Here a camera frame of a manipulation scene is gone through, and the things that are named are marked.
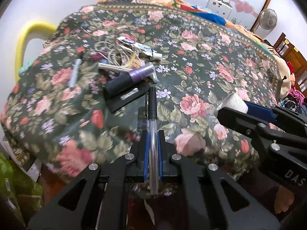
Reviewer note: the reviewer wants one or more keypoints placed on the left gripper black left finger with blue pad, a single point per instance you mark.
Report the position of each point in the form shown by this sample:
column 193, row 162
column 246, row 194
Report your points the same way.
column 143, row 155

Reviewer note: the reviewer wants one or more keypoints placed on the yellow foam tube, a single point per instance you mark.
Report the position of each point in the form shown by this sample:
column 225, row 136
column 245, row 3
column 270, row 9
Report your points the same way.
column 36, row 26

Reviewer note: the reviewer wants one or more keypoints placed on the silver blue pen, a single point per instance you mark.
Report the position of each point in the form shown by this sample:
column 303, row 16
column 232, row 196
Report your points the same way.
column 78, row 61

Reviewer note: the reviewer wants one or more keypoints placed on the wooden chair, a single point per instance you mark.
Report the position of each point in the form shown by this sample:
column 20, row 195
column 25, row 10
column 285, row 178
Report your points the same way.
column 291, row 54

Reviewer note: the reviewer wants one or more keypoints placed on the silver disposable razor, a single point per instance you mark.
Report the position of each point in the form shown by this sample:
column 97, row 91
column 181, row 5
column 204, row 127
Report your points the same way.
column 148, row 69

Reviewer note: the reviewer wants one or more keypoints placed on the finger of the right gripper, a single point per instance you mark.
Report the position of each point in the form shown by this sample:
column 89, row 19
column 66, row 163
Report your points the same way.
column 237, row 121

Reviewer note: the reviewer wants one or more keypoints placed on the green patterned bag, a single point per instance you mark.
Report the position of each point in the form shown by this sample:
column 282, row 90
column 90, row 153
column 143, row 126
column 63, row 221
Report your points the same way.
column 20, row 194

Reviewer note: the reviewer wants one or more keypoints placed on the white blue toothpaste tube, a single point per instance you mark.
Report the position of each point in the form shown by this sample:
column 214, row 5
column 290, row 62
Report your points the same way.
column 139, row 48

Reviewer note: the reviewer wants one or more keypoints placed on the black flat card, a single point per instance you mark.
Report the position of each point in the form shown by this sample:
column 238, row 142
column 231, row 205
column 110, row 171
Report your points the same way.
column 117, row 101

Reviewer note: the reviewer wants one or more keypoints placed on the white box with holes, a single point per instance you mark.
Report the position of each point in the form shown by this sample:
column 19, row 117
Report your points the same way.
column 219, row 7

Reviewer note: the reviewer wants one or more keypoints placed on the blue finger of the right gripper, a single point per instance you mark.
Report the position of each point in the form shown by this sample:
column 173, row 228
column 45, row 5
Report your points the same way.
column 261, row 112

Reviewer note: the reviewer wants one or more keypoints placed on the clear ballpoint pen black cap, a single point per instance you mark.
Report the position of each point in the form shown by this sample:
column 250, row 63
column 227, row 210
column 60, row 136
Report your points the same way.
column 153, row 149

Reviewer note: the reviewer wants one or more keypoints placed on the teal cloth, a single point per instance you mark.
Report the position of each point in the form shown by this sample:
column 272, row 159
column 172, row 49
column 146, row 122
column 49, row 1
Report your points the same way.
column 25, row 68

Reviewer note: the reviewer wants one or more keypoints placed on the purple black cylindrical bottle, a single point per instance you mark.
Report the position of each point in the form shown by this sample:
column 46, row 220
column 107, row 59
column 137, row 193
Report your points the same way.
column 123, row 82

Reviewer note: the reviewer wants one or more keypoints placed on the white electric fan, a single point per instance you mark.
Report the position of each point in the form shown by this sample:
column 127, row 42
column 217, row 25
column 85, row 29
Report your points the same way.
column 267, row 20

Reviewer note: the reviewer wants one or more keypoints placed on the dark floral bedspread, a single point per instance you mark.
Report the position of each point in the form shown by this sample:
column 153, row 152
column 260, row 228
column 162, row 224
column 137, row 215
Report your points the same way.
column 84, row 98

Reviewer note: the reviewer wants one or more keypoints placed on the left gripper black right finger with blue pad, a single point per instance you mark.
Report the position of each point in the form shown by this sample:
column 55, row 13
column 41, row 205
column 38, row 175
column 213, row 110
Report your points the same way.
column 163, row 156

